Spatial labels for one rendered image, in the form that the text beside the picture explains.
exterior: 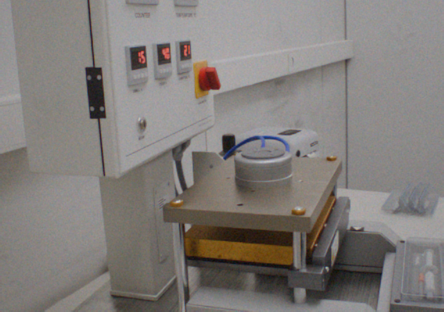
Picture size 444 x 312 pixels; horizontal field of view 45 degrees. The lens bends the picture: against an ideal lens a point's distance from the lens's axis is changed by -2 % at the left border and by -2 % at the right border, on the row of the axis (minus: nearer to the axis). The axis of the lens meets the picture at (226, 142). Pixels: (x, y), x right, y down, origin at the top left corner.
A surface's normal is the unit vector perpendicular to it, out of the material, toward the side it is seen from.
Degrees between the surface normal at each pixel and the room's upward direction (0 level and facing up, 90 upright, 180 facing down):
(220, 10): 90
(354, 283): 0
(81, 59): 90
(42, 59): 90
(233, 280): 0
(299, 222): 90
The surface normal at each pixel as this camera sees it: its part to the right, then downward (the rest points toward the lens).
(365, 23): -0.46, 0.21
